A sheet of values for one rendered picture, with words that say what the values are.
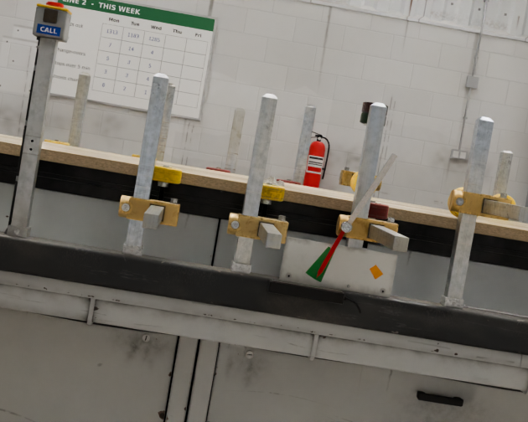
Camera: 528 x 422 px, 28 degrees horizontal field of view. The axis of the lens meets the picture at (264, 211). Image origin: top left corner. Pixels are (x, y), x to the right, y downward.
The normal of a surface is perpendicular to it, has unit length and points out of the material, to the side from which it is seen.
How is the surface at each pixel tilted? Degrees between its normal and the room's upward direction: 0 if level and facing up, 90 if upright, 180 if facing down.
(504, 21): 90
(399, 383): 90
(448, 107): 90
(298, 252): 90
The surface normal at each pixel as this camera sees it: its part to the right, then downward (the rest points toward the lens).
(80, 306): 0.06, 0.07
